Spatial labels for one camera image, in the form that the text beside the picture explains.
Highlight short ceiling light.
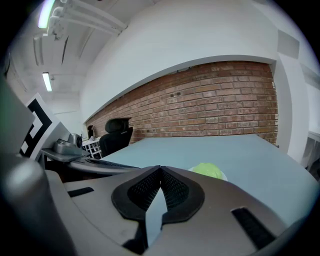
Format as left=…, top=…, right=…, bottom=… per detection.
left=41, top=71, right=54, bottom=93

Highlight green cabbage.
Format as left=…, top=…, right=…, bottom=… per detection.
left=192, top=162, right=225, bottom=180

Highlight long ceiling light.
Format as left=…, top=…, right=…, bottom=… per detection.
left=37, top=0, right=56, bottom=29

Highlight white side table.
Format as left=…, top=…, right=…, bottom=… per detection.
left=81, top=138, right=102, bottom=160

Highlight light blue table top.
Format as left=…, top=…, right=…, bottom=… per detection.
left=99, top=134, right=320, bottom=247

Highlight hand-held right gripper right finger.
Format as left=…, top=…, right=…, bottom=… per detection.
left=148, top=165, right=288, bottom=256

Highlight black office chair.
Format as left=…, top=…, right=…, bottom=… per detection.
left=98, top=117, right=134, bottom=160

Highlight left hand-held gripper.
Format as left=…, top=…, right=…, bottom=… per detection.
left=19, top=92, right=141, bottom=175

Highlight white round plate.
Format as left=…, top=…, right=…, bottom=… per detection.
left=187, top=162, right=229, bottom=182

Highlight white ceiling pipes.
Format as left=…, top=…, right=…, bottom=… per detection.
left=46, top=0, right=129, bottom=41

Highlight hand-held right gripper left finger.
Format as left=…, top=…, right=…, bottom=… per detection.
left=63, top=165, right=162, bottom=255

